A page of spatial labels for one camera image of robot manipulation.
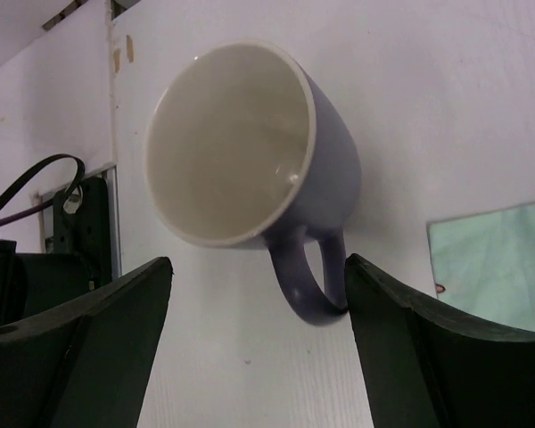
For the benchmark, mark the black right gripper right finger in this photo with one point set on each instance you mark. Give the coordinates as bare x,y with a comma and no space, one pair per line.
427,364

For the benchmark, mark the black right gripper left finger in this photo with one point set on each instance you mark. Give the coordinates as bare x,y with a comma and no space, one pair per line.
87,362

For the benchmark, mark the green cartoon placemat cloth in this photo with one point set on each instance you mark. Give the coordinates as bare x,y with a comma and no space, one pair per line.
485,264

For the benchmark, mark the purple ceramic mug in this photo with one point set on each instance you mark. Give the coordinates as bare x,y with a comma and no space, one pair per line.
244,150

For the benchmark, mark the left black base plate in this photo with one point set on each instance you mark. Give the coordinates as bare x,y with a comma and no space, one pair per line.
81,227

